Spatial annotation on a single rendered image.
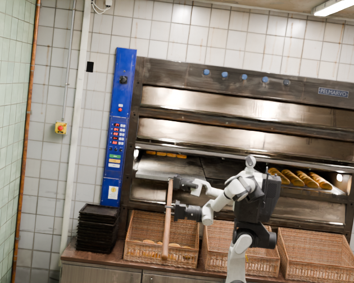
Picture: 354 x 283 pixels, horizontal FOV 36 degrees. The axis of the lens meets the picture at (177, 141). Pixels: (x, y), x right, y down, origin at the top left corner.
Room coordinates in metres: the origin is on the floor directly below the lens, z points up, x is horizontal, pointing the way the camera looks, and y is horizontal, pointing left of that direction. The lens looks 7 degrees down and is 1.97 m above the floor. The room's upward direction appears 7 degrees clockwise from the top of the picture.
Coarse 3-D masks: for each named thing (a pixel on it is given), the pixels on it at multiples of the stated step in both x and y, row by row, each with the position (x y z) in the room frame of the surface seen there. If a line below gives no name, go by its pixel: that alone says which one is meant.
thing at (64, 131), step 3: (57, 123) 4.36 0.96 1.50; (60, 123) 4.36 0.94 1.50; (63, 123) 4.36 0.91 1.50; (66, 123) 4.36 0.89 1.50; (57, 126) 4.36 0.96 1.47; (63, 126) 4.36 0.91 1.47; (66, 126) 4.37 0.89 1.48; (57, 129) 4.36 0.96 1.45; (63, 129) 4.36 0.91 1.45; (66, 129) 4.37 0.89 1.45; (57, 132) 4.36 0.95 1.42; (60, 132) 4.36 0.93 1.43; (63, 132) 4.36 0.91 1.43; (66, 132) 4.37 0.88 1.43
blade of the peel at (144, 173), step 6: (138, 174) 4.16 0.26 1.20; (144, 174) 4.31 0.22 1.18; (150, 174) 4.33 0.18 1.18; (156, 174) 4.36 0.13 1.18; (162, 174) 4.40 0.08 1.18; (168, 174) 4.42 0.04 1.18; (174, 174) 4.46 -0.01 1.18; (180, 174) 4.49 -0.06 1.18; (186, 174) 4.52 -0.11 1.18; (168, 180) 4.17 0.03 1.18; (204, 180) 4.35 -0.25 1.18
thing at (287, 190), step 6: (132, 174) 4.45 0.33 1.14; (210, 180) 4.46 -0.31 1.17; (216, 180) 4.46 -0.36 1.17; (222, 180) 4.47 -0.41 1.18; (282, 186) 4.52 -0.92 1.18; (282, 192) 4.48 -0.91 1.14; (288, 192) 4.48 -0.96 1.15; (294, 192) 4.48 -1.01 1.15; (300, 192) 4.48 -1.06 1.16; (306, 192) 4.48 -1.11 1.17; (312, 192) 4.48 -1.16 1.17; (318, 192) 4.48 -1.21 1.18; (324, 192) 4.50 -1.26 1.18; (330, 192) 4.54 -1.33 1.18; (336, 198) 4.49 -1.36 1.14; (342, 198) 4.49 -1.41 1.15
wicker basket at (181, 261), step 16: (144, 224) 4.40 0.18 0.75; (160, 224) 4.40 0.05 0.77; (176, 224) 4.41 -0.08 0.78; (192, 224) 4.41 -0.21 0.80; (128, 240) 4.15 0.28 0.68; (160, 240) 4.37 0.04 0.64; (176, 240) 4.37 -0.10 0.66; (192, 240) 4.38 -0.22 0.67; (128, 256) 3.96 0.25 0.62; (144, 256) 3.97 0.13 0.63; (160, 256) 3.97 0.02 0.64; (192, 256) 3.97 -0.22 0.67
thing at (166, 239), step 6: (168, 192) 3.66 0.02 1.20; (168, 198) 3.46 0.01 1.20; (168, 204) 3.29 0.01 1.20; (168, 210) 3.15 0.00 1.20; (168, 216) 3.02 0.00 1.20; (168, 222) 2.89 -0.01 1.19; (168, 228) 2.79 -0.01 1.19; (168, 234) 2.69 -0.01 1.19; (168, 240) 2.59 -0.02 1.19; (162, 246) 2.51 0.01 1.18; (168, 246) 2.52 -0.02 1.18; (162, 252) 2.41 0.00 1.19; (162, 258) 2.37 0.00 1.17
